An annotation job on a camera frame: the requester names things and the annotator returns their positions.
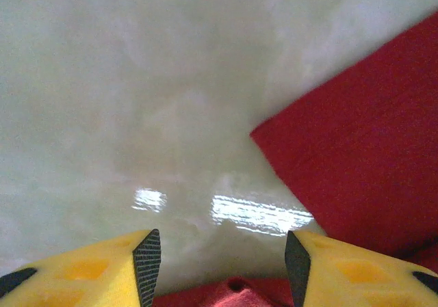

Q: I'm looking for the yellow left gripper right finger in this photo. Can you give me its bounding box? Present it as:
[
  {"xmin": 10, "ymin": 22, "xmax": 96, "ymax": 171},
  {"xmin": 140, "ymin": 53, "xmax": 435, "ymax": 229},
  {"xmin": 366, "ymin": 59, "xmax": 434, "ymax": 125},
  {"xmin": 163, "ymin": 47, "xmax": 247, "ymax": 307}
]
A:
[{"xmin": 285, "ymin": 230, "xmax": 438, "ymax": 307}]

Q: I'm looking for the red t-shirt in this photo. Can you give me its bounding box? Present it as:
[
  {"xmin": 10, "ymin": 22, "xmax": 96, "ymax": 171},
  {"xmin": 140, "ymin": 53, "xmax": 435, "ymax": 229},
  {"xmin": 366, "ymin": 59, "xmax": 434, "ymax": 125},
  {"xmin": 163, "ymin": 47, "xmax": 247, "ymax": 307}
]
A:
[{"xmin": 152, "ymin": 11, "xmax": 438, "ymax": 307}]

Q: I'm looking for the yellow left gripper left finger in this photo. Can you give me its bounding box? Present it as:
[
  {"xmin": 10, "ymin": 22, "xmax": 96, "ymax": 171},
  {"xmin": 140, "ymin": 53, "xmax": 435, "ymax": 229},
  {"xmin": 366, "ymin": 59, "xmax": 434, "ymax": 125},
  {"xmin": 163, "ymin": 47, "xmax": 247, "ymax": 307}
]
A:
[{"xmin": 0, "ymin": 228, "xmax": 162, "ymax": 307}]

